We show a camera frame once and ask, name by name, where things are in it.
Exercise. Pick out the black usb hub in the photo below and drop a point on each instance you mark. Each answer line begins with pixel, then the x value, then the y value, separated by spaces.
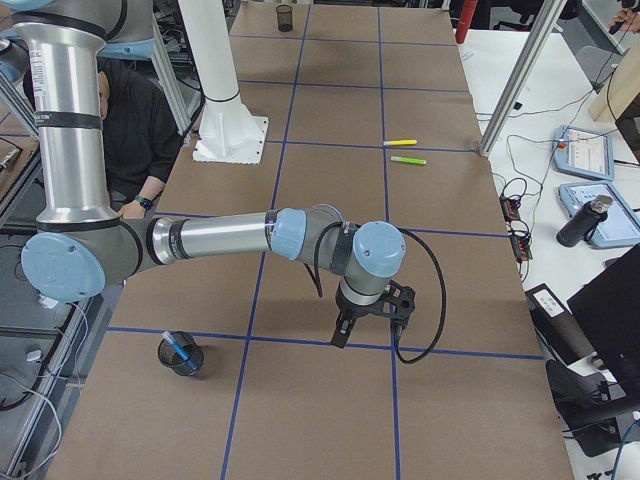
pixel 510 209

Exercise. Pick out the blue teach pendant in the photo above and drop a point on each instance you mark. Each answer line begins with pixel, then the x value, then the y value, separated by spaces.
pixel 620 229
pixel 583 153

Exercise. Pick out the person in black jacket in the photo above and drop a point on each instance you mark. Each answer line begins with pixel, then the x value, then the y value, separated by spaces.
pixel 140 137

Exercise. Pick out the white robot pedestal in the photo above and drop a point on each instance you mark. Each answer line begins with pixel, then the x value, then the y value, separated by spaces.
pixel 228 132

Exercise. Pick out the aluminium frame post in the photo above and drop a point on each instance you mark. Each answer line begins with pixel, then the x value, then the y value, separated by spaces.
pixel 536 40

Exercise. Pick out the near blue teach pendant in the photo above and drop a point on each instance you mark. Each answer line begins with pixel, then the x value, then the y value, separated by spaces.
pixel 620 229

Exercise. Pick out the black water bottle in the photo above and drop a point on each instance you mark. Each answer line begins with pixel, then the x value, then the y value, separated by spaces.
pixel 582 225

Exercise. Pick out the blue marker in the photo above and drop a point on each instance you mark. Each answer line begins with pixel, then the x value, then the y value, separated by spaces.
pixel 185 356

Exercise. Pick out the far black mesh cup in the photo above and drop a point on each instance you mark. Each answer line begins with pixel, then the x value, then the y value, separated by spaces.
pixel 284 16

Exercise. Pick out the brown paper mat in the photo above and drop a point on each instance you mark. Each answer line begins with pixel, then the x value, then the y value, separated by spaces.
pixel 273 398

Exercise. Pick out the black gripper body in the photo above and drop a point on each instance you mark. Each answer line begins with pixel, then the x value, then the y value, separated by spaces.
pixel 351 310

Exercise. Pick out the near black mesh cup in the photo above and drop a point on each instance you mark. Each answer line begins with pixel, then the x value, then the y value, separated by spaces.
pixel 170 359

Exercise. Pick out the yellow marker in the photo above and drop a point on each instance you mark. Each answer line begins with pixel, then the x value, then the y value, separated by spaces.
pixel 400 142

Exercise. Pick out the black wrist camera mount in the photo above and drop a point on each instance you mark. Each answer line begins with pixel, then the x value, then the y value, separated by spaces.
pixel 402 300

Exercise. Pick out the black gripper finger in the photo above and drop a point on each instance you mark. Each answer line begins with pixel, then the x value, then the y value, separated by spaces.
pixel 343 329

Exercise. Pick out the green marker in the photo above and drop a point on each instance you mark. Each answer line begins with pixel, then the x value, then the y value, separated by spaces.
pixel 408 160

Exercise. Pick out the black monitor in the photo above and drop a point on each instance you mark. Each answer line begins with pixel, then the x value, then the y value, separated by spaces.
pixel 607 311

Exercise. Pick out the red cylinder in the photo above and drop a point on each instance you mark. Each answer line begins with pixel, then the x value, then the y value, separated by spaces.
pixel 465 20

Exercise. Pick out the far blue teach pendant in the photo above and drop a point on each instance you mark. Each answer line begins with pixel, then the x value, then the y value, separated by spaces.
pixel 583 153

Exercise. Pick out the black mesh cup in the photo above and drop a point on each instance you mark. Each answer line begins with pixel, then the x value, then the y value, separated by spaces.
pixel 170 359
pixel 284 16

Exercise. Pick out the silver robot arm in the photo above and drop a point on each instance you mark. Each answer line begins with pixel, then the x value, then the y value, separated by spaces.
pixel 82 245

